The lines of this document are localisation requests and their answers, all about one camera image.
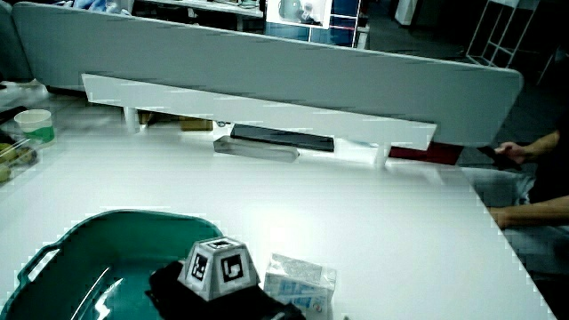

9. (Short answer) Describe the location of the grey desk divider panel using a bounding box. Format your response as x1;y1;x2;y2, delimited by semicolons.
12;2;525;148

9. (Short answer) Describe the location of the black flat keyboard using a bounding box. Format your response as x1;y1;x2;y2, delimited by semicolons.
229;124;335;153

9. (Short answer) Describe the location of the clear bag of fruit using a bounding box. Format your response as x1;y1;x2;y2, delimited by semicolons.
0;137;39;183

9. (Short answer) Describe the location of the white green paper cup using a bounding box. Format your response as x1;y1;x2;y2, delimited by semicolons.
13;108;57;146

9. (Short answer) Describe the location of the white blue milk carton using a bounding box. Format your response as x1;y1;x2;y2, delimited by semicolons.
263;252;338;320

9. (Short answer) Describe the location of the white wire rack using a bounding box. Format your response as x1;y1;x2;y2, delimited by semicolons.
465;0;541;68

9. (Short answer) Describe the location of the red box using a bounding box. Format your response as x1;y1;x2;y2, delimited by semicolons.
389;141;466;166

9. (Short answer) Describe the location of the clear plastic tray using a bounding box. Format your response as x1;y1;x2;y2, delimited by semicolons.
212;135;301;164

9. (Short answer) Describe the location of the teal plastic plate basin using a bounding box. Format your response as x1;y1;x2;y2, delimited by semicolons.
0;209;226;320

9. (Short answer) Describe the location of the white desk riser shelf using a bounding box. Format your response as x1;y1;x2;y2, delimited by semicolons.
81;73;438;170

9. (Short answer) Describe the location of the brown cardboard box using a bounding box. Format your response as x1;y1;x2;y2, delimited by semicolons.
180;116;214;132

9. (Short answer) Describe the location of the another person's forearm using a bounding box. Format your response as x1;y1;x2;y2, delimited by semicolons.
524;131;562;157
488;195;569;230

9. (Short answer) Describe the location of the person's right hand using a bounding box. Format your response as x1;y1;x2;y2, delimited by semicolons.
146;236;308;320

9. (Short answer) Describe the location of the blue cabinet with poster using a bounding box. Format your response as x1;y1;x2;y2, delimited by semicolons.
265;0;362;49

